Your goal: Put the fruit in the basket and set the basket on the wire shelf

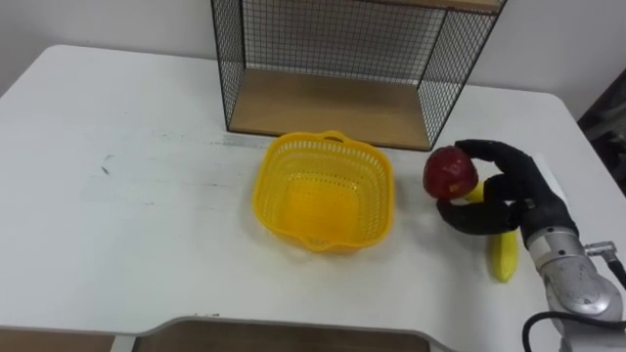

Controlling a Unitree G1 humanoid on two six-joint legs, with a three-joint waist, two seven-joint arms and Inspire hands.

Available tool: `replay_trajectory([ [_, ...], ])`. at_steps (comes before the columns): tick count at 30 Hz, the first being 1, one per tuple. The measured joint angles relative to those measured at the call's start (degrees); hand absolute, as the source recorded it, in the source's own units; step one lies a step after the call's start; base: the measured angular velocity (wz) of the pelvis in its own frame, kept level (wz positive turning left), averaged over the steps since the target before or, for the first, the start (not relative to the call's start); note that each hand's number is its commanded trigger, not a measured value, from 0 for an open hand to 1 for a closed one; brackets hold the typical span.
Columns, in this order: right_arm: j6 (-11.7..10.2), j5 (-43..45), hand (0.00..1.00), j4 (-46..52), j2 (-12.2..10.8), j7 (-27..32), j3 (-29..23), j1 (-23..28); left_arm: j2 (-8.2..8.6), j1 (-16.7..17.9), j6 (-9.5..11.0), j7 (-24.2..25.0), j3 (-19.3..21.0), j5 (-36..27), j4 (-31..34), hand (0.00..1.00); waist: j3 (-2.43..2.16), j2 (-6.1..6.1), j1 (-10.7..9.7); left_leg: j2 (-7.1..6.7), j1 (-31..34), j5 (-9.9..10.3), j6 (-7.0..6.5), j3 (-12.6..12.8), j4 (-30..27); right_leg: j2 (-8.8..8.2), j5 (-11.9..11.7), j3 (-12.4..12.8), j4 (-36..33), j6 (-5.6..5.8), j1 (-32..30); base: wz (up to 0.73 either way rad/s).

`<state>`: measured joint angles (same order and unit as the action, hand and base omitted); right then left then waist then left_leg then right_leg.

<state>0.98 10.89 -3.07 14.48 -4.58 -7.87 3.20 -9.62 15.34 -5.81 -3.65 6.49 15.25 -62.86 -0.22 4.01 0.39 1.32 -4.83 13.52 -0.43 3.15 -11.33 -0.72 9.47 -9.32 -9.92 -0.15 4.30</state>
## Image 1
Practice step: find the yellow plastic basket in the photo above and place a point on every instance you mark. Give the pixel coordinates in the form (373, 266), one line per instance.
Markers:
(324, 191)

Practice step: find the white desk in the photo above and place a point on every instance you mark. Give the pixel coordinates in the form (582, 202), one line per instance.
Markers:
(195, 195)

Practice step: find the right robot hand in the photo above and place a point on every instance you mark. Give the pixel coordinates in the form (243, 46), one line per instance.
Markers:
(525, 195)

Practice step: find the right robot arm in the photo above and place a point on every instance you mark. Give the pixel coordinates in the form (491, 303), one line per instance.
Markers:
(569, 274)

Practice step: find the red apple soft toy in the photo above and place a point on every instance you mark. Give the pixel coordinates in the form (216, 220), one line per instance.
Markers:
(449, 172)

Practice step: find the yellow banana soft toy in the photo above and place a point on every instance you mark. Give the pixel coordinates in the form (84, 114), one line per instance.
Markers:
(504, 254)

